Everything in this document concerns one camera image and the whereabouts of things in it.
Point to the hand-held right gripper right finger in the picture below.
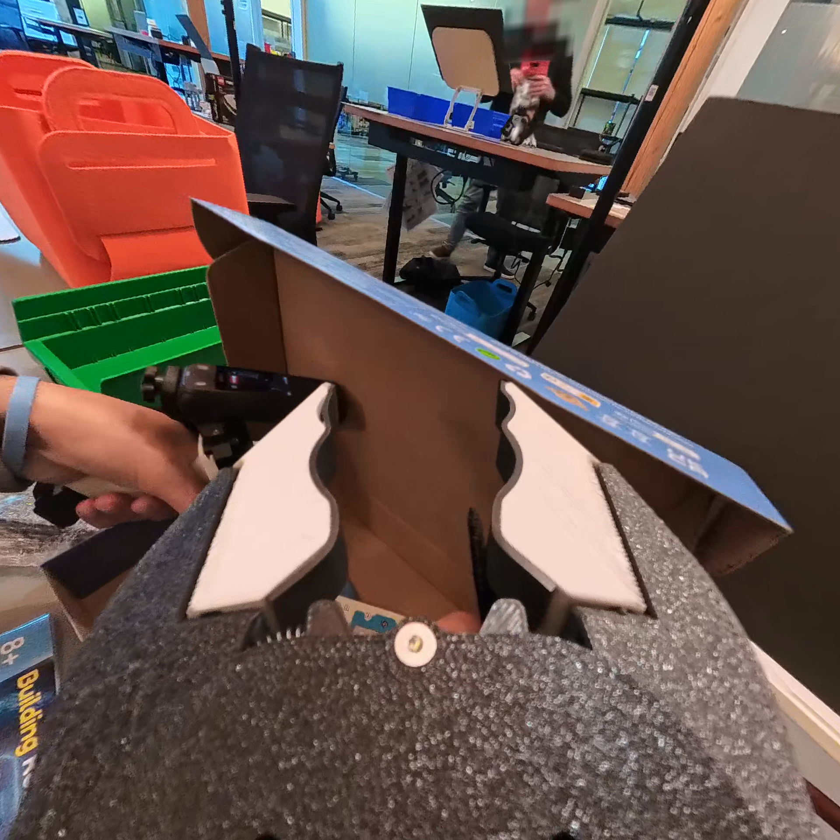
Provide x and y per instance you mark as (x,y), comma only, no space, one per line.
(571,525)

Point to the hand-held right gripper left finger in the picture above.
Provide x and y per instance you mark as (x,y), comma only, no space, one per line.
(269,512)

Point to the small blue leaflet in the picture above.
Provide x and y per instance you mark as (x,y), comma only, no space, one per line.
(371,620)

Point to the blue robot kit box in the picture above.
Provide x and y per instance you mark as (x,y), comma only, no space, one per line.
(407,426)

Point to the wooden top desk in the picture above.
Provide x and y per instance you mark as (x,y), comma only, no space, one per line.
(584,205)
(525,154)

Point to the desk stand with black board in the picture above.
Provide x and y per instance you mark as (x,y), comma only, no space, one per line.
(459,52)

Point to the person's left hand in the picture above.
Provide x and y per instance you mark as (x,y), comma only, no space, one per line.
(111,453)

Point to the green plastic bin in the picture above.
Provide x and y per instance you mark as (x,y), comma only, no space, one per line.
(118,341)

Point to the blue wristband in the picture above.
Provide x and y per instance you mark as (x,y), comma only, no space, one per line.
(18,426)

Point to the black backpack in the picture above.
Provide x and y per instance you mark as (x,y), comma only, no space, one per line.
(430,275)

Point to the blue felt basket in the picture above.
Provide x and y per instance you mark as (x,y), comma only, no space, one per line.
(479,308)

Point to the black office chair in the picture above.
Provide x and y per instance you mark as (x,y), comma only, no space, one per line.
(505,229)
(289,131)

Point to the blue plastic bin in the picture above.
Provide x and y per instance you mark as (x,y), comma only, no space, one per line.
(420,105)

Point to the black floor stand pole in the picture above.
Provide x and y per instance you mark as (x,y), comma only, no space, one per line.
(621,164)

